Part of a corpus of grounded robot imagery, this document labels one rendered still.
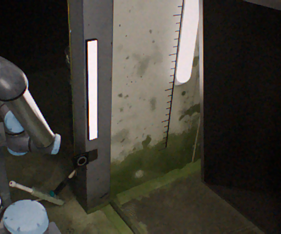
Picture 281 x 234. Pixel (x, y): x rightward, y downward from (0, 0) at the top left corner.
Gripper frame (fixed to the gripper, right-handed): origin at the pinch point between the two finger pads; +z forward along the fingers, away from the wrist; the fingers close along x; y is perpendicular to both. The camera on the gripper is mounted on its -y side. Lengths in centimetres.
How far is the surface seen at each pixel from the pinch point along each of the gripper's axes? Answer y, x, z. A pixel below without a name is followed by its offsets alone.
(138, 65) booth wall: 3, 83, -6
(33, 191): 85, 16, 10
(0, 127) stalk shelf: 30.4, 2.0, 9.0
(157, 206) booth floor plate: 105, 91, -29
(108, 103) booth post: 24, 63, -6
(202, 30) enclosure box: -33, 79, -58
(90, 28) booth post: -23, 51, -6
